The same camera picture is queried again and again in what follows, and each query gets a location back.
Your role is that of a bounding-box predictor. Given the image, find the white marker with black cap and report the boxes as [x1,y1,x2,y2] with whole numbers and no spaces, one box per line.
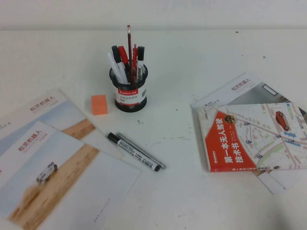
[136,46,148,81]
[106,132,162,173]

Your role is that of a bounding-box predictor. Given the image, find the black capped slim marker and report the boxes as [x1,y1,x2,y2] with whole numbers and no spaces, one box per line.
[111,45,126,72]

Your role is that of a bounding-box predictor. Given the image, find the red book with map cover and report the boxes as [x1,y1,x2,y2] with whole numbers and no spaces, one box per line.
[198,102,307,173]

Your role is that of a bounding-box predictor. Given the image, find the red ballpoint pen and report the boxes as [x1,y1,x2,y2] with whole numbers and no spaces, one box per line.
[132,44,139,83]

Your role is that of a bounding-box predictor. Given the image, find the brochure with white vehicle photo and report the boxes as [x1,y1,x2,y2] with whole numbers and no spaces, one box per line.
[0,120,142,230]

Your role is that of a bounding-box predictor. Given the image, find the red pencil with eraser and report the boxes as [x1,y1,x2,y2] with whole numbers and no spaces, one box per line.
[127,24,133,83]

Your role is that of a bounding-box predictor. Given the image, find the brochure with grey interior photo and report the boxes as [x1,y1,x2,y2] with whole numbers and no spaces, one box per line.
[190,71,307,195]

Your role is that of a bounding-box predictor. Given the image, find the brochure with sky and sand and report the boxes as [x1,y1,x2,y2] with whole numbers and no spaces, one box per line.
[0,88,126,159]

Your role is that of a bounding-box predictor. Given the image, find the black mesh pen holder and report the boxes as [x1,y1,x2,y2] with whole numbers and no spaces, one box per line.
[109,64,149,113]

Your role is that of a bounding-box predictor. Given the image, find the grey silver pen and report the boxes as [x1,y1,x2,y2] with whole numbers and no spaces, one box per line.
[116,131,167,170]

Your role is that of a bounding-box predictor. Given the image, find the red capped marker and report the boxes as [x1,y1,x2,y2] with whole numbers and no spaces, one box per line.
[118,46,131,83]

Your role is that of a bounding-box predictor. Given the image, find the white pen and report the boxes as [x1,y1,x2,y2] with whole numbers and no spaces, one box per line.
[107,52,129,85]

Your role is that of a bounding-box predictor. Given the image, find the orange foam block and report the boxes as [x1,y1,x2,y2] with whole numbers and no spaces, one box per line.
[91,94,109,116]

